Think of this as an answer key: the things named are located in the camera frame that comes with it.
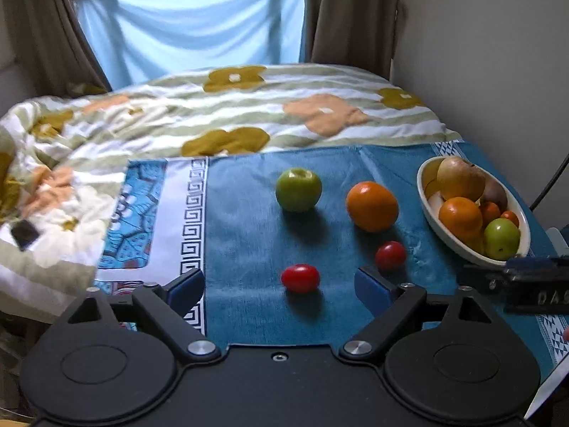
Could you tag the small tangerine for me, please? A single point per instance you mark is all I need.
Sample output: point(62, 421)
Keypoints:
point(490, 213)
point(510, 218)

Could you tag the black smartphone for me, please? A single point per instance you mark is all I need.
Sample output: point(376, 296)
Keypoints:
point(24, 233)

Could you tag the white plastic object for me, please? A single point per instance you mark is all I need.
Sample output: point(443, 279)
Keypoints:
point(558, 242)

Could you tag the green apple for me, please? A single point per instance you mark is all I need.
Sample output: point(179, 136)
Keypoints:
point(298, 189)
point(501, 239)

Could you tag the brown kiwi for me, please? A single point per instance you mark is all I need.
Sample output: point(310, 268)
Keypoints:
point(495, 193)

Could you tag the wrinkled yellow apple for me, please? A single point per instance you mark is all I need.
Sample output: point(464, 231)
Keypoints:
point(460, 178)

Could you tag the small red tomato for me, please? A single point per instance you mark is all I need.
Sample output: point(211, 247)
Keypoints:
point(301, 278)
point(390, 255)

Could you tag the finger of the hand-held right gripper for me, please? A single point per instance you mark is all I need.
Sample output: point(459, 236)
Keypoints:
point(480, 275)

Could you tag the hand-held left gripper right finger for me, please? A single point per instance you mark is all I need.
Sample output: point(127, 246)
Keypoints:
point(373, 289)

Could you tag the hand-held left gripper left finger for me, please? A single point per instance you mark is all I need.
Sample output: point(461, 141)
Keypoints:
point(189, 291)

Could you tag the blue patterned tablecloth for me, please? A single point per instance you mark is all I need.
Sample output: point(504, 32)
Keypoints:
point(249, 231)

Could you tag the floral striped blanket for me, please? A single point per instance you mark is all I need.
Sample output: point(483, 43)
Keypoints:
point(178, 115)

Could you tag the cream and yellow oval bowl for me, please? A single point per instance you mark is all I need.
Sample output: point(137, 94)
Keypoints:
point(429, 213)

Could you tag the brown curtain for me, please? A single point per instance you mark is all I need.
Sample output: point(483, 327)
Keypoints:
point(351, 18)
point(44, 31)

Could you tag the orange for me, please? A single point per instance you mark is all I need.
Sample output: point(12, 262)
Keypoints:
point(372, 206)
point(460, 218)

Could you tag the light blue window cloth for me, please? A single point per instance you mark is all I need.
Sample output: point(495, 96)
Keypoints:
point(191, 22)

